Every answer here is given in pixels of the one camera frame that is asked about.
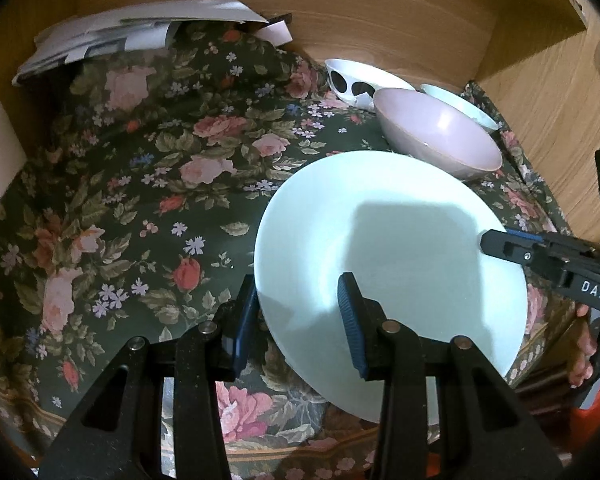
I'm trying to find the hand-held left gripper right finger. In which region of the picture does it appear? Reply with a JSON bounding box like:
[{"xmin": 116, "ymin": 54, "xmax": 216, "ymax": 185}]
[{"xmin": 337, "ymin": 271, "xmax": 563, "ymax": 480}]

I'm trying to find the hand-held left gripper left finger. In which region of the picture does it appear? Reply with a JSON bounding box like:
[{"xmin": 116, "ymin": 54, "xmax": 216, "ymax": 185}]
[{"xmin": 37, "ymin": 274, "xmax": 261, "ymax": 480}]

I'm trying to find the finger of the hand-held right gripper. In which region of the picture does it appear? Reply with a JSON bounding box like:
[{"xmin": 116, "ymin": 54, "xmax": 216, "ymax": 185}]
[
  {"xmin": 480, "ymin": 229, "xmax": 567, "ymax": 283},
  {"xmin": 504, "ymin": 229, "xmax": 600, "ymax": 261}
]

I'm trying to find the light green plate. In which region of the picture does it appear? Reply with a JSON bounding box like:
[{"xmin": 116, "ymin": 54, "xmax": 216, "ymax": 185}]
[{"xmin": 253, "ymin": 150, "xmax": 529, "ymax": 424}]

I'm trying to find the person's right hand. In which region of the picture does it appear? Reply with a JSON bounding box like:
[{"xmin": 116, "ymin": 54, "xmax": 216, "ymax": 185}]
[{"xmin": 569, "ymin": 304, "xmax": 599, "ymax": 388}]

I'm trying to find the pink bowl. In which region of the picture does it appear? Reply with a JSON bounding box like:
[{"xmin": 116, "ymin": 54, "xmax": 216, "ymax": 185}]
[{"xmin": 373, "ymin": 87, "xmax": 504, "ymax": 181}]

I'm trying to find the small light green bowl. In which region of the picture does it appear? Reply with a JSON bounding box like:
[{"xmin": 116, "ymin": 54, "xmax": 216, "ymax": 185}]
[{"xmin": 420, "ymin": 83, "xmax": 501, "ymax": 134}]

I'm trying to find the dark floral tablecloth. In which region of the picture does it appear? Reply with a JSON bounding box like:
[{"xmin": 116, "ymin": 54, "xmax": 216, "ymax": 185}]
[{"xmin": 0, "ymin": 25, "xmax": 583, "ymax": 480}]

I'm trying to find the person's orange clothing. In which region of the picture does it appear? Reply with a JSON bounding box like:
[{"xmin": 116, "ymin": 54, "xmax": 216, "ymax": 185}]
[{"xmin": 569, "ymin": 375, "xmax": 600, "ymax": 462}]

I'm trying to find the white bowl with black spots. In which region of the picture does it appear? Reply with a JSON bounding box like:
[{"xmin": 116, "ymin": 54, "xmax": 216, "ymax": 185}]
[{"xmin": 324, "ymin": 58, "xmax": 417, "ymax": 111}]

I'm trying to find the pile of white papers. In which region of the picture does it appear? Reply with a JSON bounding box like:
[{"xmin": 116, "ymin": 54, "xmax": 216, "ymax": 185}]
[{"xmin": 12, "ymin": 0, "xmax": 294, "ymax": 87}]

